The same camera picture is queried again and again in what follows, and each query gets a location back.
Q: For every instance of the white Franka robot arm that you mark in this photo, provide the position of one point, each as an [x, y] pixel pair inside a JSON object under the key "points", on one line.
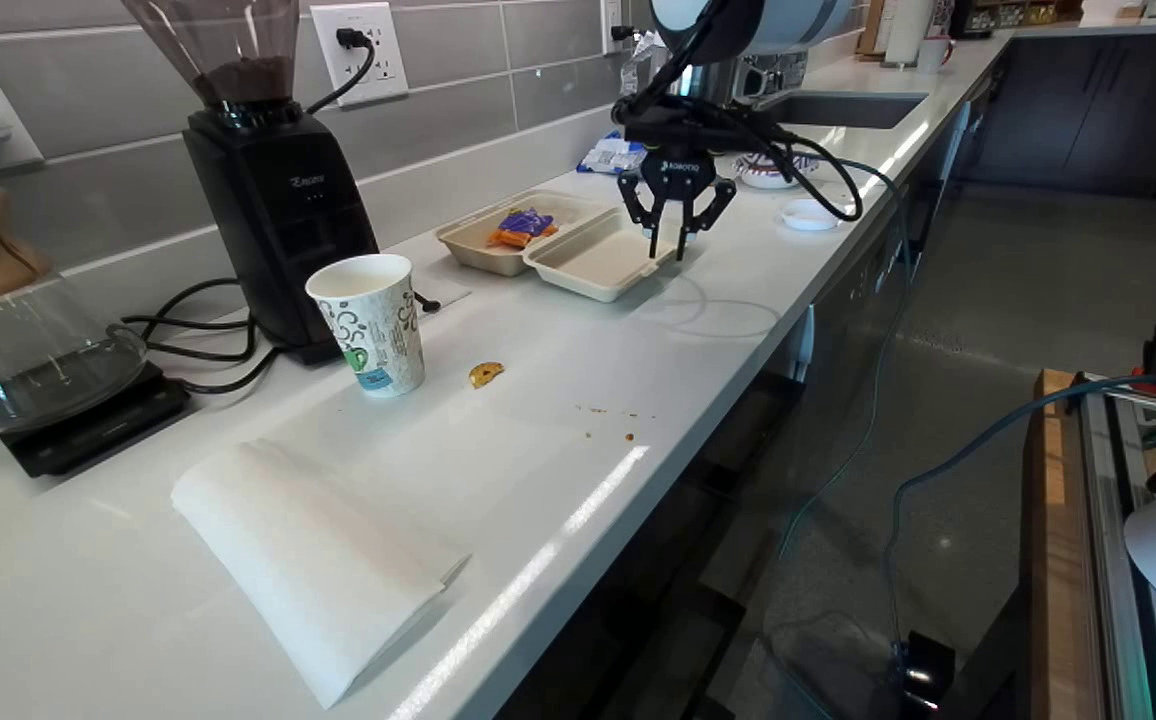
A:
{"points": [[788, 21]]}

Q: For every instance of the beige clamshell food pack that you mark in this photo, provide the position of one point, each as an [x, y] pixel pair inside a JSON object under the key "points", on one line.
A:
{"points": [[598, 267]]}

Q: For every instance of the white folded paper towel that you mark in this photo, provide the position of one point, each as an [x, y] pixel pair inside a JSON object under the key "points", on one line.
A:
{"points": [[309, 562]]}

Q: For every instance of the purple orange snack pieces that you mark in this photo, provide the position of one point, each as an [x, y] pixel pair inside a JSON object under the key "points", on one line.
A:
{"points": [[520, 231]]}

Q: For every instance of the blue snack bag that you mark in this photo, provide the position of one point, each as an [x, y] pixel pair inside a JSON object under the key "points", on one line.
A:
{"points": [[606, 156]]}

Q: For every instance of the small round white dish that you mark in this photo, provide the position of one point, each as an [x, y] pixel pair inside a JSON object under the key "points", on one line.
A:
{"points": [[764, 175]]}

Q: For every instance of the black coffee scale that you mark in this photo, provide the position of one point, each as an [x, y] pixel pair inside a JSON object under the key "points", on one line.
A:
{"points": [[99, 421]]}

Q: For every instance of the dark counter sink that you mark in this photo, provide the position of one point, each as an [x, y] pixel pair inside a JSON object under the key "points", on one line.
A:
{"points": [[840, 108]]}

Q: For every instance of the black coffee grinder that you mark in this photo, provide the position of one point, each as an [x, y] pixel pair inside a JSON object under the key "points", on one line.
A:
{"points": [[277, 202]]}

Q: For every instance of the glass pour-over carafe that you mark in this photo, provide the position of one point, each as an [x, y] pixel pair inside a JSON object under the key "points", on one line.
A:
{"points": [[16, 307]]}

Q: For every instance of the dark tall cabinets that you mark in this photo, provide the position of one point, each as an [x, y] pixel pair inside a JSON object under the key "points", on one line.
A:
{"points": [[1098, 121]]}

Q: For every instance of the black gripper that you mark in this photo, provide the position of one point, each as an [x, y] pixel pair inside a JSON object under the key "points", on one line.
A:
{"points": [[677, 175]]}

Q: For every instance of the glass cup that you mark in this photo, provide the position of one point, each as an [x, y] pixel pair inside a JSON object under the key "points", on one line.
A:
{"points": [[369, 324]]}

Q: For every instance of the wooden table with metal frame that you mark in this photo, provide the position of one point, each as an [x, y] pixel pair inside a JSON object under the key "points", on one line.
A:
{"points": [[1058, 562]]}

